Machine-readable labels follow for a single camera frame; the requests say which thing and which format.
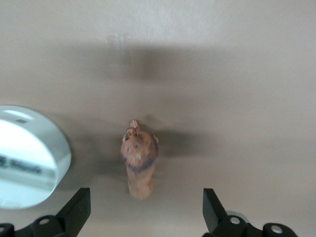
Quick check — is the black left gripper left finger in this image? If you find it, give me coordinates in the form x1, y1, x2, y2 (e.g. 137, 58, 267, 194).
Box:
14, 187, 92, 237

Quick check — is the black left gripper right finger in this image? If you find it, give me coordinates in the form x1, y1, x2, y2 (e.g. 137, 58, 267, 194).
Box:
202, 188, 263, 237

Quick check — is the brown lion statue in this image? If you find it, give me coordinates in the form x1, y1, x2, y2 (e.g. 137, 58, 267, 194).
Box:
120, 119, 159, 201

